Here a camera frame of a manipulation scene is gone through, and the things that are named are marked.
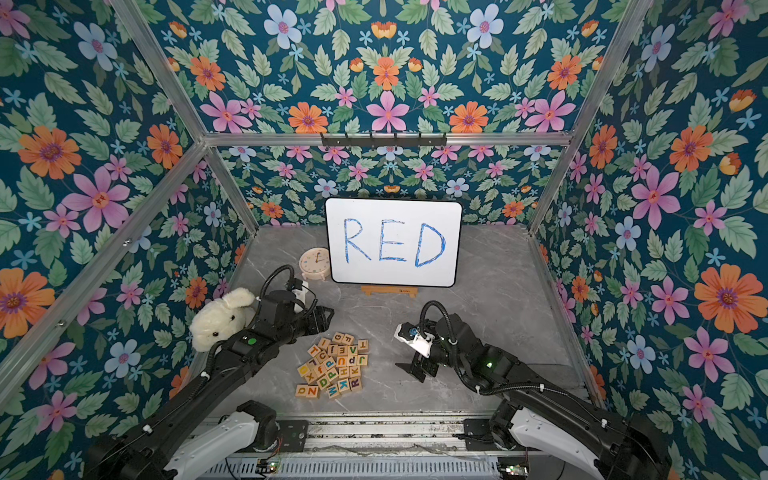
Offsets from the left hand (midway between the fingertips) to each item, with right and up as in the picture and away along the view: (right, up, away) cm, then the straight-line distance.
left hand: (330, 311), depth 81 cm
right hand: (+22, -5, -6) cm, 24 cm away
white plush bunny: (-25, 0, -8) cm, 27 cm away
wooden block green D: (-2, -19, -1) cm, 20 cm away
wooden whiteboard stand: (+23, +4, +15) cm, 28 cm away
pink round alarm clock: (-13, +13, +26) cm, 31 cm away
